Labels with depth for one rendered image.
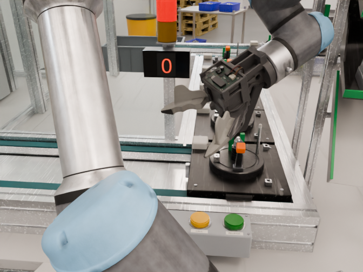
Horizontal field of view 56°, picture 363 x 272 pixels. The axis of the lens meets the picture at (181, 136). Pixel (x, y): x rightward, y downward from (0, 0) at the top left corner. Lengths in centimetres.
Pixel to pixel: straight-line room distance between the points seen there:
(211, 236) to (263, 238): 15
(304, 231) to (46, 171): 69
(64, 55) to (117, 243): 29
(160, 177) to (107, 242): 65
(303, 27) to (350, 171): 36
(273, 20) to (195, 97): 20
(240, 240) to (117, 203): 44
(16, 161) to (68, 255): 82
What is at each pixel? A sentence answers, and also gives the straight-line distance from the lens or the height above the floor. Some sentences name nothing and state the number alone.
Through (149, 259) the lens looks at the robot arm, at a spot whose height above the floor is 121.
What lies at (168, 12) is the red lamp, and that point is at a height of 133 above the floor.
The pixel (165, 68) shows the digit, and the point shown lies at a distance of 91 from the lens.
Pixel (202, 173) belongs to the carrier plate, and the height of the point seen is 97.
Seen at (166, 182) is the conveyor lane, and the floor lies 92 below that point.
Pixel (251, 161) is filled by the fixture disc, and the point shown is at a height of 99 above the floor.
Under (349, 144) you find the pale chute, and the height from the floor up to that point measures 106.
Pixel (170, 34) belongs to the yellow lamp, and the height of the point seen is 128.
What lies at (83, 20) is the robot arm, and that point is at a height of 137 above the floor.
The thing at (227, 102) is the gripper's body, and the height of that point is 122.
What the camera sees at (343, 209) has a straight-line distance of 102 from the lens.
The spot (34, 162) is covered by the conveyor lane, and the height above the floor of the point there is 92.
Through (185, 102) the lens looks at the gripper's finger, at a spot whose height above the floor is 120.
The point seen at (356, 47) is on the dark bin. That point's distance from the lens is 93.
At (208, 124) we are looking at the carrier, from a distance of 112.
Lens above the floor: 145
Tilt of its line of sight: 27 degrees down
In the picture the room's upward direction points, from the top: straight up
